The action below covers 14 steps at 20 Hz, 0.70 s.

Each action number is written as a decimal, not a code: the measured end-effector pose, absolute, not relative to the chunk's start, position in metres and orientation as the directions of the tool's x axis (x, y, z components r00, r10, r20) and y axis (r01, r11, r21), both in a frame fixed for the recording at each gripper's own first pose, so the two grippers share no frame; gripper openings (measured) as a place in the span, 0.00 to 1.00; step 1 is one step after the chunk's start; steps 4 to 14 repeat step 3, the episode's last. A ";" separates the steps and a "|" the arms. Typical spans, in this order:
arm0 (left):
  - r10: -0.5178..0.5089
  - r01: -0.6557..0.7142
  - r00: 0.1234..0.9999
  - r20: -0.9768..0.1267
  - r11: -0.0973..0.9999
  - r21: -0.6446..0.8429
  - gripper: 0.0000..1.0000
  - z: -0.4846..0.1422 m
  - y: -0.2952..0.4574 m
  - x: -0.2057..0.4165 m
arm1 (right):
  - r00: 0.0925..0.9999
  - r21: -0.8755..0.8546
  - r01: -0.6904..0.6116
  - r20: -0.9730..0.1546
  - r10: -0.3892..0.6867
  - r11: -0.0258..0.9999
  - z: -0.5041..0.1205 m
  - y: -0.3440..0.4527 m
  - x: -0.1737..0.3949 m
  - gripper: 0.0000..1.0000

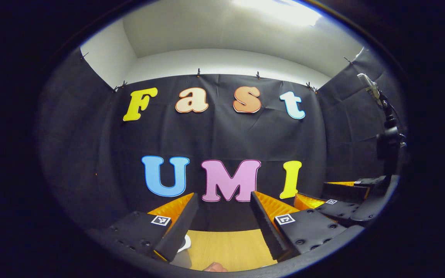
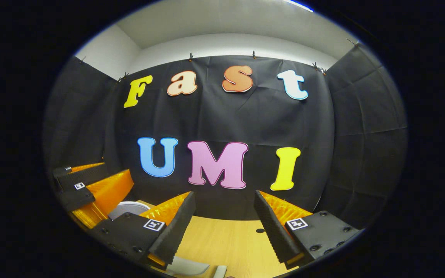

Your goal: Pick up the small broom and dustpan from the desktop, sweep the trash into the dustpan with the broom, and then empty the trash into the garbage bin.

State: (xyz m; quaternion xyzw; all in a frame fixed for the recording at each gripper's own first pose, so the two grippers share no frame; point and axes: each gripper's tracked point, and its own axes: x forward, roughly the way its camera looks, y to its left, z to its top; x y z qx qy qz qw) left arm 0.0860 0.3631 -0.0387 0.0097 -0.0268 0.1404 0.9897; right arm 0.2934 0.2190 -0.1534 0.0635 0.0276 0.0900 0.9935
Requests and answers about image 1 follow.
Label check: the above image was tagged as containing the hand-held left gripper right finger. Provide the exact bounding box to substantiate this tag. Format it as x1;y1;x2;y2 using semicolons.
250;190;348;262

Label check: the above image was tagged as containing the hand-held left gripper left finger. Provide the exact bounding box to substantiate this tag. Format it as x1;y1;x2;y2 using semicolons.
87;192;200;263

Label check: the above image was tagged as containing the white garbage bin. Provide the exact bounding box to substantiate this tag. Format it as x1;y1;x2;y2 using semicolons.
177;234;192;254

